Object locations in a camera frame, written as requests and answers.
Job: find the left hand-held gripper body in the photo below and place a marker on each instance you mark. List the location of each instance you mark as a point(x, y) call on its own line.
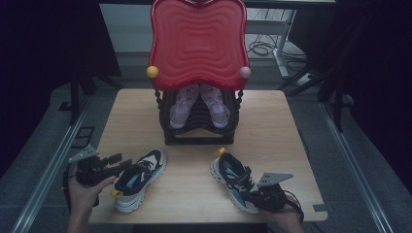
point(92, 171)

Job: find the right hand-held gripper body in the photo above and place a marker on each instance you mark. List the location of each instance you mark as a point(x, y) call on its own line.
point(270, 199)

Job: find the black and white child's sneaker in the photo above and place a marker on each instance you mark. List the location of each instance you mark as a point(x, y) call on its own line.
point(233, 178)
point(142, 181)

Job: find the purple child's sandal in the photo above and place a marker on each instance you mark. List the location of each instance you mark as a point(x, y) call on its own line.
point(217, 110)
point(181, 110)

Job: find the red and black shoe rack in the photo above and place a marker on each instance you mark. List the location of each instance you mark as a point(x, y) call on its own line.
point(199, 48)

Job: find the person's right hand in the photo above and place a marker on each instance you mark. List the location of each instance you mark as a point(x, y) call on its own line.
point(288, 215)

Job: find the person's left hand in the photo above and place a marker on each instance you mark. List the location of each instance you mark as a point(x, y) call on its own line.
point(84, 200)

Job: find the black stand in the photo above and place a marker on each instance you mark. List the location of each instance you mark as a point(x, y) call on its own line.
point(75, 97)
point(338, 103)

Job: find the dark curtain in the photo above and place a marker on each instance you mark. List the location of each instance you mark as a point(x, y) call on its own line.
point(372, 64)
point(39, 48)

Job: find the metal floor rail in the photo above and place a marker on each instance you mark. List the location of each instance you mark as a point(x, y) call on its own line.
point(48, 168)
point(356, 168)

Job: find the white desk frame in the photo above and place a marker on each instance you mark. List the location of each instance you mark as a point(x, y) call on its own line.
point(280, 39)

